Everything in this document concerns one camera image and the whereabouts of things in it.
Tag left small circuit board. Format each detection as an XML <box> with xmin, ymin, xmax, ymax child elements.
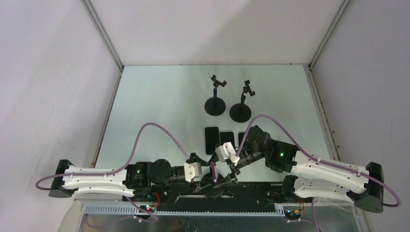
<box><xmin>138</xmin><ymin>204</ymin><xmax>156</xmax><ymax>214</ymax></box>

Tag right small circuit board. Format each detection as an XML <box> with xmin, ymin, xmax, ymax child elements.
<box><xmin>284</xmin><ymin>210</ymin><xmax>303</xmax><ymax>222</ymax></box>

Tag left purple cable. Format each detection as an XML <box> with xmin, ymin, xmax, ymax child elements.
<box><xmin>34</xmin><ymin>122</ymin><xmax>191</xmax><ymax>223</ymax></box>

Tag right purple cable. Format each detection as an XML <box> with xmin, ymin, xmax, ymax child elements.
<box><xmin>236</xmin><ymin>115</ymin><xmax>402</xmax><ymax>232</ymax></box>

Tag purple cable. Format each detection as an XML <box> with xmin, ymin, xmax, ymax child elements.
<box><xmin>236</xmin><ymin>115</ymin><xmax>402</xmax><ymax>232</ymax></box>
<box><xmin>34</xmin><ymin>122</ymin><xmax>191</xmax><ymax>223</ymax></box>

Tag black front mounting rail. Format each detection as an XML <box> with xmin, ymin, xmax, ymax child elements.
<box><xmin>131</xmin><ymin>182</ymin><xmax>312</xmax><ymax>214</ymax></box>

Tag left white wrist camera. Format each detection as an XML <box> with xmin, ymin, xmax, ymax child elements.
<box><xmin>183</xmin><ymin>158</ymin><xmax>203</xmax><ymax>183</ymax></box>

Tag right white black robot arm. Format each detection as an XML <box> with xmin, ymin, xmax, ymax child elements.
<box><xmin>210</xmin><ymin>126</ymin><xmax>384</xmax><ymax>213</ymax></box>

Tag black phone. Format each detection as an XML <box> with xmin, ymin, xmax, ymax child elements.
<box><xmin>238</xmin><ymin>132</ymin><xmax>245</xmax><ymax>145</ymax></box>
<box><xmin>220</xmin><ymin>131</ymin><xmax>235</xmax><ymax>147</ymax></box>

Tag small circuit board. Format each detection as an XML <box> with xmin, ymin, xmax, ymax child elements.
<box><xmin>138</xmin><ymin>204</ymin><xmax>156</xmax><ymax>214</ymax></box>
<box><xmin>284</xmin><ymin>210</ymin><xmax>303</xmax><ymax>222</ymax></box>

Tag teal blue phone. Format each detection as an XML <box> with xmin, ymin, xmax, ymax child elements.
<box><xmin>205</xmin><ymin>127</ymin><xmax>220</xmax><ymax>155</ymax></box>

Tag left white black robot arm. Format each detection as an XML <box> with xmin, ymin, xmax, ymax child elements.
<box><xmin>48</xmin><ymin>153</ymin><xmax>221</xmax><ymax>201</ymax></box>

